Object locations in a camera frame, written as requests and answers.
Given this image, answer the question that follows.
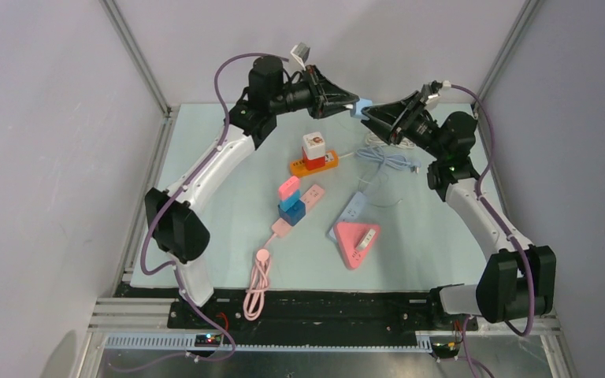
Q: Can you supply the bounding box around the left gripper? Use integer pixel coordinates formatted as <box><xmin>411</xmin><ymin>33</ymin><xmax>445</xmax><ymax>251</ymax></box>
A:
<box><xmin>269</xmin><ymin>65</ymin><xmax>358</xmax><ymax>120</ymax></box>

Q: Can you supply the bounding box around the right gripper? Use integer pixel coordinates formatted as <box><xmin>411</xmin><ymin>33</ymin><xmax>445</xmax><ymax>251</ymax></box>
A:
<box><xmin>360</xmin><ymin>91</ymin><xmax>446</xmax><ymax>161</ymax></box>

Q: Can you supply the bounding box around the small blue wall charger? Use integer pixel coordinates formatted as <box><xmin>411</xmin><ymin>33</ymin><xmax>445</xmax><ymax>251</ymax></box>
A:
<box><xmin>347</xmin><ymin>98</ymin><xmax>373</xmax><ymax>120</ymax></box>

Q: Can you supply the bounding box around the white cube socket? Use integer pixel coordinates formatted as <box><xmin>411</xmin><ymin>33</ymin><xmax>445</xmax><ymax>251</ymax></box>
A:
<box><xmin>302</xmin><ymin>132</ymin><xmax>326</xmax><ymax>160</ymax></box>

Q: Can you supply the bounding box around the red cube socket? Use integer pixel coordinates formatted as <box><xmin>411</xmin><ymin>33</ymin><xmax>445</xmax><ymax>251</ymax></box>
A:
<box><xmin>302</xmin><ymin>150</ymin><xmax>326</xmax><ymax>171</ymax></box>

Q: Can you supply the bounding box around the orange power strip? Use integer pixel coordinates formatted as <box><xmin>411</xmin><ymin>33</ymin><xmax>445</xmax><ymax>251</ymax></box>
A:
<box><xmin>289</xmin><ymin>150</ymin><xmax>339</xmax><ymax>178</ymax></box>

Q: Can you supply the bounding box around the light blue adapter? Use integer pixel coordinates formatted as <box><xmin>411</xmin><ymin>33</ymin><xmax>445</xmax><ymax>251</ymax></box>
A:
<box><xmin>279</xmin><ymin>190</ymin><xmax>301</xmax><ymax>212</ymax></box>

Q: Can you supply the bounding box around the dark blue cube socket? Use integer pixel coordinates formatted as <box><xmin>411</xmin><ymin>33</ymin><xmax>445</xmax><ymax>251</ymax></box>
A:
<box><xmin>277</xmin><ymin>200</ymin><xmax>306</xmax><ymax>227</ymax></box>

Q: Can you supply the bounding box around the pink triangular power strip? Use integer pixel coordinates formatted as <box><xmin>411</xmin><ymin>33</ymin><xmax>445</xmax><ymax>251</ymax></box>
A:
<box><xmin>335</xmin><ymin>222</ymin><xmax>381</xmax><ymax>270</ymax></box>

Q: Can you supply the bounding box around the white adapter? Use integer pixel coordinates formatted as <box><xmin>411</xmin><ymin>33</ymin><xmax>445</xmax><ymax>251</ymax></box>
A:
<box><xmin>355</xmin><ymin>228</ymin><xmax>377</xmax><ymax>251</ymax></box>

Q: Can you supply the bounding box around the pink adapter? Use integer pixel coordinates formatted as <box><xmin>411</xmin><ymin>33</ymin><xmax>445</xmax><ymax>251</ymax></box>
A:
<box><xmin>277</xmin><ymin>176</ymin><xmax>300</xmax><ymax>201</ymax></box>

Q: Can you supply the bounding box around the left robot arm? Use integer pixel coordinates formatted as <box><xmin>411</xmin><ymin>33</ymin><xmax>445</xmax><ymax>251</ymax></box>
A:
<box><xmin>143</xmin><ymin>43</ymin><xmax>359</xmax><ymax>328</ymax></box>

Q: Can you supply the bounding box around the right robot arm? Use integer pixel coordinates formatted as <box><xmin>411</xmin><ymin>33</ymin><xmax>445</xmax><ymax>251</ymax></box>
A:
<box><xmin>354</xmin><ymin>81</ymin><xmax>556</xmax><ymax>336</ymax></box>

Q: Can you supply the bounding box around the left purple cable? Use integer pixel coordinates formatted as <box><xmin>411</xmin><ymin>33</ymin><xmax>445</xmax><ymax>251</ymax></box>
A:
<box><xmin>104</xmin><ymin>52</ymin><xmax>291</xmax><ymax>375</ymax></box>

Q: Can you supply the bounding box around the pink coiled cable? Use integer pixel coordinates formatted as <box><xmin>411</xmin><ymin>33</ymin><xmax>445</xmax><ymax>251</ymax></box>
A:
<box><xmin>242</xmin><ymin>235</ymin><xmax>278</xmax><ymax>321</ymax></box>

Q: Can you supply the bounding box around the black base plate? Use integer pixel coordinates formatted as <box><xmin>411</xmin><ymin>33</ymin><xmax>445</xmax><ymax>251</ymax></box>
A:
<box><xmin>116</xmin><ymin>284</ymin><xmax>465</xmax><ymax>347</ymax></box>

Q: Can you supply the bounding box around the aluminium frame rail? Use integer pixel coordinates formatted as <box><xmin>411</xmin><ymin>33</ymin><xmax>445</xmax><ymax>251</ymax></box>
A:
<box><xmin>87</xmin><ymin>297</ymin><xmax>562</xmax><ymax>354</ymax></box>

